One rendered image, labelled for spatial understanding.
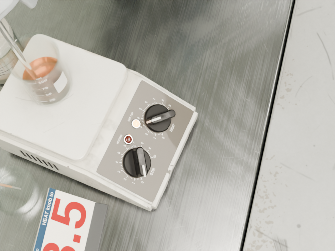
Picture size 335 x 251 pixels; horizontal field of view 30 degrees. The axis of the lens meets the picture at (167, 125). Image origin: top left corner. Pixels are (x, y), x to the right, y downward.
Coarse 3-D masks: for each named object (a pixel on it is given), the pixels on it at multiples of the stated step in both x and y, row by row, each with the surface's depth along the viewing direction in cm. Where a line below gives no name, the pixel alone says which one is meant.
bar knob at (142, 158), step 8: (128, 152) 67; (136, 152) 66; (144, 152) 68; (128, 160) 67; (136, 160) 67; (144, 160) 66; (128, 168) 67; (136, 168) 67; (144, 168) 66; (136, 176) 67; (144, 176) 66
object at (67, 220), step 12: (60, 204) 69; (72, 204) 70; (84, 204) 70; (60, 216) 68; (72, 216) 69; (84, 216) 70; (48, 228) 67; (60, 228) 68; (72, 228) 69; (84, 228) 70; (48, 240) 67; (60, 240) 68; (72, 240) 69
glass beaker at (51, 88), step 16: (32, 32) 62; (32, 48) 64; (48, 48) 64; (16, 64) 64; (64, 64) 64; (32, 80) 60; (48, 80) 61; (64, 80) 64; (32, 96) 65; (48, 96) 64; (64, 96) 66
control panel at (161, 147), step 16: (144, 96) 69; (160, 96) 70; (128, 112) 68; (144, 112) 69; (176, 112) 71; (192, 112) 72; (128, 128) 68; (144, 128) 69; (176, 128) 70; (112, 144) 67; (128, 144) 68; (144, 144) 69; (160, 144) 69; (176, 144) 70; (112, 160) 67; (160, 160) 69; (112, 176) 67; (128, 176) 67; (160, 176) 69; (144, 192) 68
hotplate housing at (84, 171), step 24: (120, 96) 69; (120, 120) 68; (192, 120) 72; (0, 144) 71; (24, 144) 68; (96, 144) 67; (48, 168) 72; (72, 168) 66; (96, 168) 66; (168, 168) 70; (120, 192) 67
